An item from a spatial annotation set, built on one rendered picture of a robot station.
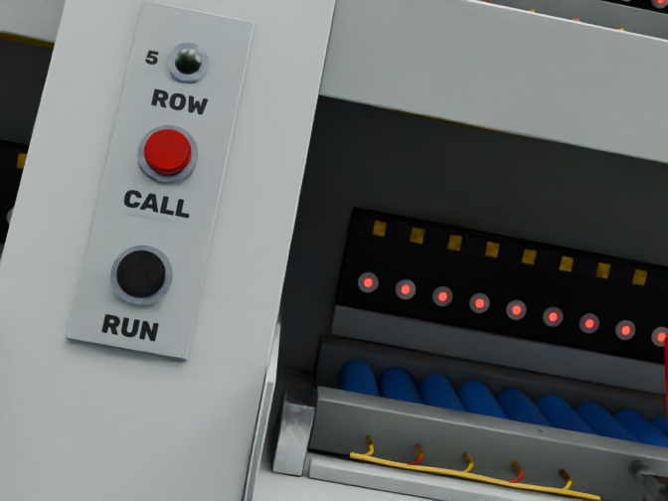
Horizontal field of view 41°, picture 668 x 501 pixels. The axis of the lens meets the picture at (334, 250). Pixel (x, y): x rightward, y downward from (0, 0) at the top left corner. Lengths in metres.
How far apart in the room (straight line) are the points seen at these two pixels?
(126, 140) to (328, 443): 0.15
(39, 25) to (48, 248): 0.09
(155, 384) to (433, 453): 0.13
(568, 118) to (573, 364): 0.19
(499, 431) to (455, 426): 0.02
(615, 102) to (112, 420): 0.22
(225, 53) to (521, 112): 0.11
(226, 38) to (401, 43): 0.07
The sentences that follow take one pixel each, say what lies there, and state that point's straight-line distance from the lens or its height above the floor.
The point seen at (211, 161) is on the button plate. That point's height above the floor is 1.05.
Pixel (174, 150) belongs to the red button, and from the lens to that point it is 0.31.
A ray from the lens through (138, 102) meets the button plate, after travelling 0.32.
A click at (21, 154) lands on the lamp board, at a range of 0.49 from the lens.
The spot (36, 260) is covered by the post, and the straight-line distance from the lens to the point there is 0.31.
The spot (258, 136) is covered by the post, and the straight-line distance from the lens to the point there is 0.32.
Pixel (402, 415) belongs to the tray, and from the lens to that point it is 0.37.
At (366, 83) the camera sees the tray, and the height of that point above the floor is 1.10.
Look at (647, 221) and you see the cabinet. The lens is 0.57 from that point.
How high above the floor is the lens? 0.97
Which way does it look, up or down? 11 degrees up
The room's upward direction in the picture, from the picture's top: 10 degrees clockwise
